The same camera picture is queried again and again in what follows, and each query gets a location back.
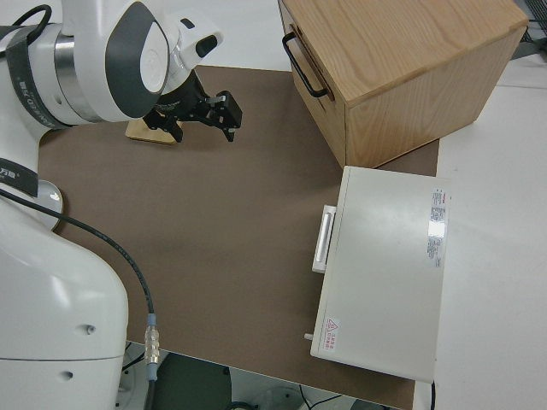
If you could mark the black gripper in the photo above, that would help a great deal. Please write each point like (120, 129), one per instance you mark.
(184, 104)

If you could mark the gray plate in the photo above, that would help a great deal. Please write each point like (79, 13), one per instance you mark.
(54, 206)

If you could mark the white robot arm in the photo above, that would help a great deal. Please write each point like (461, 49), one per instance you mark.
(55, 299)

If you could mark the wooden mug rack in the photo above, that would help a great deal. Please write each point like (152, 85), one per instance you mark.
(140, 133)

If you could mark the brown table mat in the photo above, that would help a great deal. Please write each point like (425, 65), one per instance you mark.
(192, 239)

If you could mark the light wooden drawer cabinet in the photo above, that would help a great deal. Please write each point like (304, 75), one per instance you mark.
(406, 51)

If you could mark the white toaster oven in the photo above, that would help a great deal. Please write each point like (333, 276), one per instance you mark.
(384, 265)

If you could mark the black background equipment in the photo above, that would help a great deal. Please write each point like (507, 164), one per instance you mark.
(536, 17)

